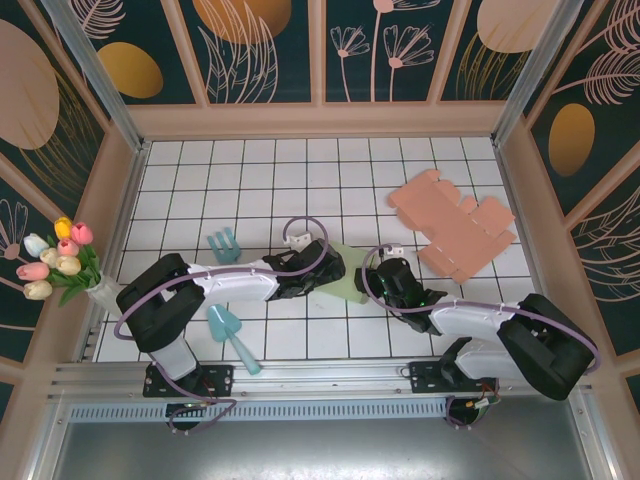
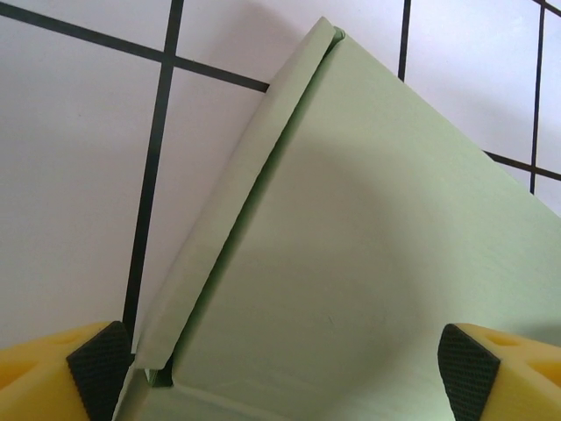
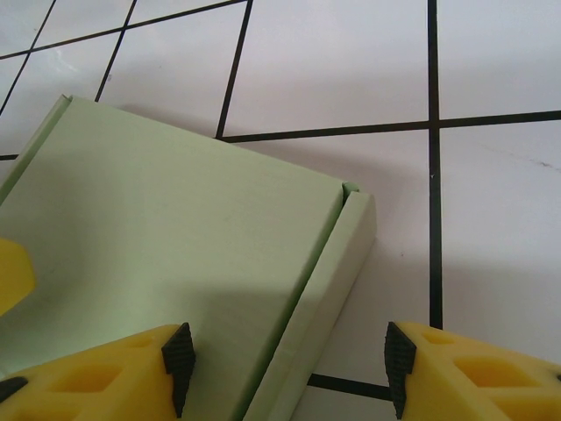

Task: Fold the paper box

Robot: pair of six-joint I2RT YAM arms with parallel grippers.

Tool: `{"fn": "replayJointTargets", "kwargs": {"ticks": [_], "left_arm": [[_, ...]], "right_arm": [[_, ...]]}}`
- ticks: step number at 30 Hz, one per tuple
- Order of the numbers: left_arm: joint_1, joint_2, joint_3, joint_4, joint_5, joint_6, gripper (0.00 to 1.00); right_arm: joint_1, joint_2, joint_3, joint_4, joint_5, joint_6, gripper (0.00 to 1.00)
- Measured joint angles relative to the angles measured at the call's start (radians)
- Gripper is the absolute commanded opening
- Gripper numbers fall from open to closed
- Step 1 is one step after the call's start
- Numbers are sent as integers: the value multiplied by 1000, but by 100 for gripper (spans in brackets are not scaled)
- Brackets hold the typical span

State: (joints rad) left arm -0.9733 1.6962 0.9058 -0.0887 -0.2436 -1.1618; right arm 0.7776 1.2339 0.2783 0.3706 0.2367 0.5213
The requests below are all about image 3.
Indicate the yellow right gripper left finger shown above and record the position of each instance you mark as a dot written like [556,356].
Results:
[87,386]

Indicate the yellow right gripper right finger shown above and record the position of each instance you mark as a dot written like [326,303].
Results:
[482,381]

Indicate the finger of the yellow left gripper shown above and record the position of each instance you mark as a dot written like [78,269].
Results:
[13,276]

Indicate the light green paper box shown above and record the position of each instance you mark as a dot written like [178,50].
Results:
[175,219]

